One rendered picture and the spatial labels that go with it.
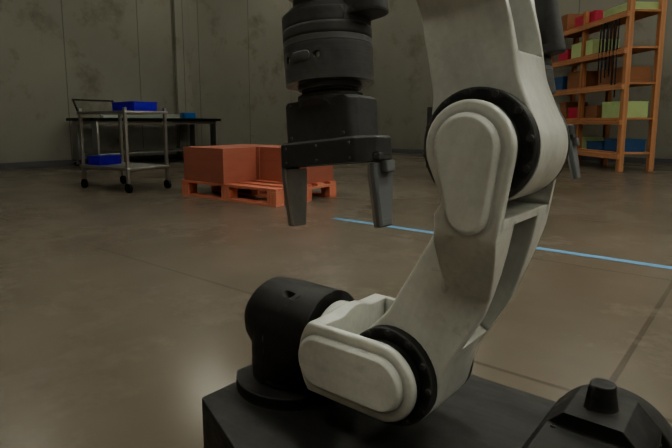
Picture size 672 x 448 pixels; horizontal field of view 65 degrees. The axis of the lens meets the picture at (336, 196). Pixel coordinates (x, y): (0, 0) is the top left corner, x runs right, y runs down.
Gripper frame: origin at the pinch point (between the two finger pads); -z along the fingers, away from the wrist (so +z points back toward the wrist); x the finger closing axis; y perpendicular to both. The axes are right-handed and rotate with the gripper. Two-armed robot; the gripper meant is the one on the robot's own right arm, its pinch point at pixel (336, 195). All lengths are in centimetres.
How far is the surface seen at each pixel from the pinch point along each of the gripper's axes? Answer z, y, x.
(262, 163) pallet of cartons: 17, 286, -298
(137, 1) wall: 306, 466, -744
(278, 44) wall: 288, 788, -735
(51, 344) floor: -42, 27, -127
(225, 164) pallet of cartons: 17, 247, -301
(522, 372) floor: -51, 92, -13
